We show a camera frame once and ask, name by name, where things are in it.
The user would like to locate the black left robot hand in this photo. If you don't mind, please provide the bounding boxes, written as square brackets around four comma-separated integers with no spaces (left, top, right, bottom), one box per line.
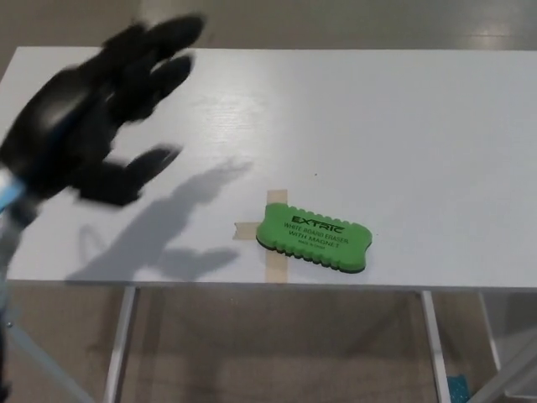
[0,14,209,207]

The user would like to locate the green whiteboard eraser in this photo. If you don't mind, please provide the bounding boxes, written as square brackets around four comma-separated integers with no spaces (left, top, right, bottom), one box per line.
[255,201,376,275]

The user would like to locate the beige masking tape strip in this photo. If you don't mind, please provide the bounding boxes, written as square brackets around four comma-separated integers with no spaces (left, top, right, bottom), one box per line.
[265,189,290,284]
[232,220,260,242]

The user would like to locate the white table leg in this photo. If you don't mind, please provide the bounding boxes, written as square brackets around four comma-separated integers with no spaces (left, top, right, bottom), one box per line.
[477,292,503,374]
[420,290,451,403]
[103,287,140,403]

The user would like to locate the grey metal stand bar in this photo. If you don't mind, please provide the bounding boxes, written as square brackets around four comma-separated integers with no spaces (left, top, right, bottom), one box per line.
[4,322,91,403]

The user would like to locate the teal perforated object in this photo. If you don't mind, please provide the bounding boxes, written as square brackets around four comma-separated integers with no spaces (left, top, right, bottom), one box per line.
[446,374,469,403]

